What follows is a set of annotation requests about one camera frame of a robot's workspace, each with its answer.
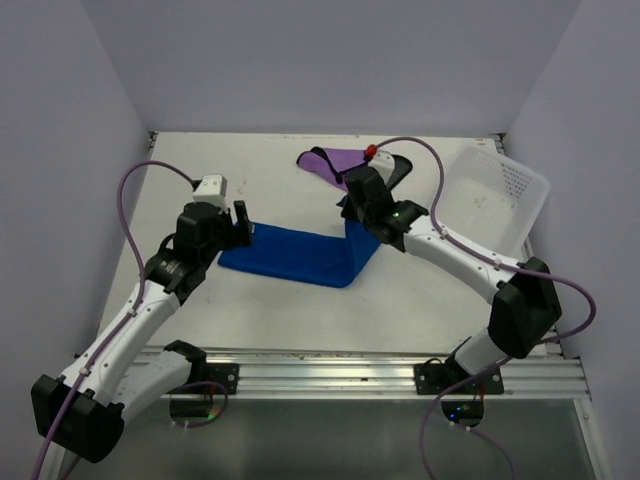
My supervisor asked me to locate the purple towel black trim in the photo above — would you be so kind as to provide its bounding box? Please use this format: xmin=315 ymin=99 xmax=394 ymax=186
xmin=294 ymin=145 xmax=415 ymax=194

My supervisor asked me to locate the blue towel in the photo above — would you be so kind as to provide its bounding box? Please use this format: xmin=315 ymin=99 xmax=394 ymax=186
xmin=218 ymin=220 xmax=381 ymax=289

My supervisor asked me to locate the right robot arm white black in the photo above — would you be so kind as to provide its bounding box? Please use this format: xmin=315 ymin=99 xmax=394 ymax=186
xmin=345 ymin=166 xmax=562 ymax=393

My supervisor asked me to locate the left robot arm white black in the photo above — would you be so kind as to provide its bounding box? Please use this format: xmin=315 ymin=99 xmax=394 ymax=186
xmin=31 ymin=201 xmax=253 ymax=463

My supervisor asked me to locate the white plastic basket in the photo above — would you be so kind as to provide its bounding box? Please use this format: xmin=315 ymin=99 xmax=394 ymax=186
xmin=436 ymin=144 xmax=550 ymax=257

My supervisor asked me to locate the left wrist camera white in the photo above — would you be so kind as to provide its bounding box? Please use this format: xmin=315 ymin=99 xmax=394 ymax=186
xmin=193 ymin=174 xmax=228 ymax=211

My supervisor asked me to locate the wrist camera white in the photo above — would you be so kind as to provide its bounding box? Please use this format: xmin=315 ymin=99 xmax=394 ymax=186
xmin=364 ymin=144 xmax=395 ymax=182
xmin=193 ymin=174 xmax=228 ymax=211

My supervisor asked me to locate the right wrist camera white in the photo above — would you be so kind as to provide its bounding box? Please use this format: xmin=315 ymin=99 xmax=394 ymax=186
xmin=364 ymin=144 xmax=395 ymax=182

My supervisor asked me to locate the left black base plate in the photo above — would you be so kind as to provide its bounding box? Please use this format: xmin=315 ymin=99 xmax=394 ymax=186
xmin=201 ymin=363 xmax=240 ymax=395

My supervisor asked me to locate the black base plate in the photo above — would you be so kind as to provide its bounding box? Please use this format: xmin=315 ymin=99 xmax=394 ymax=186
xmin=413 ymin=359 xmax=505 ymax=396
xmin=201 ymin=363 xmax=240 ymax=395

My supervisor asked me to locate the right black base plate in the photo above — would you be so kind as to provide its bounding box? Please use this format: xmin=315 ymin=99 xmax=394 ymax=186
xmin=413 ymin=359 xmax=505 ymax=396

